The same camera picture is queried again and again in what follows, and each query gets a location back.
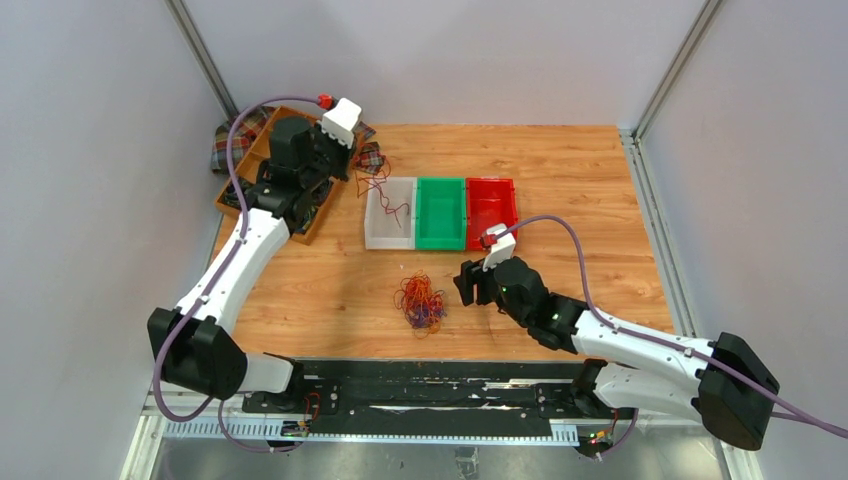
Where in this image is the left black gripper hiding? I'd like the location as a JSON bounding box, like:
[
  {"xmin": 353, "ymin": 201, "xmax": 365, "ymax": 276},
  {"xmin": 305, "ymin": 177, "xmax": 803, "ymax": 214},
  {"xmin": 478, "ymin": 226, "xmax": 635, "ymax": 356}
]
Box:
[{"xmin": 302, "ymin": 122, "xmax": 359, "ymax": 191}]

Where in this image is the orange and purple wire tangle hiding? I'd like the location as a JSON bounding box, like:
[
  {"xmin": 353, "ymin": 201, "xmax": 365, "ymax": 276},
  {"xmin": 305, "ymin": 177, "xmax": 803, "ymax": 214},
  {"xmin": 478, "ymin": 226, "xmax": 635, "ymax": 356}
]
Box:
[{"xmin": 393, "ymin": 270, "xmax": 448, "ymax": 340}]

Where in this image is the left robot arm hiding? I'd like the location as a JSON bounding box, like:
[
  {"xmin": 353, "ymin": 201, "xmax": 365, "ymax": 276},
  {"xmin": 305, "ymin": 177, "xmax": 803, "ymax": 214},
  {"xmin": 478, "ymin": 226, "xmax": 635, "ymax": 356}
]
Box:
[{"xmin": 147, "ymin": 112, "xmax": 360, "ymax": 413}]

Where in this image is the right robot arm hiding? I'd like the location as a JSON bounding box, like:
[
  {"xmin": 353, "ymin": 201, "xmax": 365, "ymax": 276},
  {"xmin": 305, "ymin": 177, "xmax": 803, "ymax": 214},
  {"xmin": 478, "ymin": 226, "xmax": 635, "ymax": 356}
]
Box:
[{"xmin": 453, "ymin": 257, "xmax": 780, "ymax": 451}]

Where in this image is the plaid cloth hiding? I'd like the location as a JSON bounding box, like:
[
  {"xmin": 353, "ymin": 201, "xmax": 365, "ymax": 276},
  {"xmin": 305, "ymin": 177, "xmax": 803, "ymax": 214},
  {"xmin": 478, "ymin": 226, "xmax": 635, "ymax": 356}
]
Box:
[{"xmin": 210, "ymin": 106, "xmax": 387, "ymax": 174}]

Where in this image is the red plastic bin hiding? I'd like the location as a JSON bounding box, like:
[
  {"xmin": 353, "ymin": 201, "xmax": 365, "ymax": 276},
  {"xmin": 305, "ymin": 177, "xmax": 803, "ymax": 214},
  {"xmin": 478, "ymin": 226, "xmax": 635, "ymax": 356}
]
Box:
[{"xmin": 465, "ymin": 177, "xmax": 518, "ymax": 251}]

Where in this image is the white plastic bin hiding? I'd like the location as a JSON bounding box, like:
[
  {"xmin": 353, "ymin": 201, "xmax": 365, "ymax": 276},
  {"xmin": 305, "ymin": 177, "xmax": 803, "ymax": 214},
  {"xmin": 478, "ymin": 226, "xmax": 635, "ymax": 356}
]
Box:
[{"xmin": 364, "ymin": 177, "xmax": 418, "ymax": 250}]

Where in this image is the green plastic bin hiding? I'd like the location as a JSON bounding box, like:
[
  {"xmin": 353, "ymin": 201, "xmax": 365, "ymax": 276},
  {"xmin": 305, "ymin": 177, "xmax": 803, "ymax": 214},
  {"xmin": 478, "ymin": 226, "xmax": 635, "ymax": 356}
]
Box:
[{"xmin": 415, "ymin": 177, "xmax": 467, "ymax": 251}]

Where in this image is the orange wooden compartment tray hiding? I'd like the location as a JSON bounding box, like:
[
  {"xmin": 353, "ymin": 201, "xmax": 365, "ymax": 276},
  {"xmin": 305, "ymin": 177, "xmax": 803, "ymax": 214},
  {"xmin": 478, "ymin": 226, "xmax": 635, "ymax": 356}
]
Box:
[{"xmin": 215, "ymin": 106, "xmax": 341, "ymax": 245}]

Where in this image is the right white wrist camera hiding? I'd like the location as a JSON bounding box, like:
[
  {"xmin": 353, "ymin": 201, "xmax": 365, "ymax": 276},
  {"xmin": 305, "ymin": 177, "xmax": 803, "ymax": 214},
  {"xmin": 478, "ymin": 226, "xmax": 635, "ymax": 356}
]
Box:
[{"xmin": 480, "ymin": 223, "xmax": 516, "ymax": 271}]

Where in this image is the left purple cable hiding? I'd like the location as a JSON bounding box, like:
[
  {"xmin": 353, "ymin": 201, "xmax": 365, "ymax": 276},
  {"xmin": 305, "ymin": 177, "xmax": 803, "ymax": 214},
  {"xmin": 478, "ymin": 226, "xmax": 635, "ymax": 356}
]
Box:
[{"xmin": 152, "ymin": 94, "xmax": 336, "ymax": 423}]

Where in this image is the purple cable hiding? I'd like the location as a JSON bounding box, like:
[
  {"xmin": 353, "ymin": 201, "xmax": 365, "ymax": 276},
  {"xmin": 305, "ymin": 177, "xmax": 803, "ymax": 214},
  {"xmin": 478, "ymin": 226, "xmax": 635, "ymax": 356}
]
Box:
[
  {"xmin": 152, "ymin": 94, "xmax": 336, "ymax": 423},
  {"xmin": 480, "ymin": 215, "xmax": 848, "ymax": 441}
]

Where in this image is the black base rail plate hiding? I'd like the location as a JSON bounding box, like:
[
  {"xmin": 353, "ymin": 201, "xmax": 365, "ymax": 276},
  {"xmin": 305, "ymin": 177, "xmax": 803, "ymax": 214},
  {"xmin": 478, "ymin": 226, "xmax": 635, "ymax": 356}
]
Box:
[{"xmin": 178, "ymin": 356, "xmax": 641, "ymax": 439}]

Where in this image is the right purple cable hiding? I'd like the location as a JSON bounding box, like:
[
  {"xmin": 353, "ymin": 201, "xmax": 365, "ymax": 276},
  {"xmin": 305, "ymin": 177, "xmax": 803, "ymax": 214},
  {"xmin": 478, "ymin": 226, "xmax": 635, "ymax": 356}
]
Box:
[{"xmin": 480, "ymin": 215, "xmax": 848, "ymax": 441}]

